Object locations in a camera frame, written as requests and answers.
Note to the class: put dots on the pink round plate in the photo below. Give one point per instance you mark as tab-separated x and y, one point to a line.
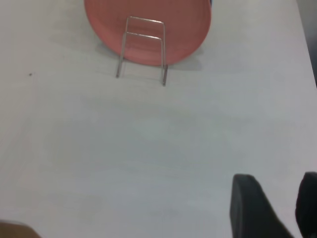
148	10

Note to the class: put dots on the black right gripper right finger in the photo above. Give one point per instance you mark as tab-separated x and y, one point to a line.
308	203

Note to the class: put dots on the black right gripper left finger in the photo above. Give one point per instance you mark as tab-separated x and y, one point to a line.
250	210

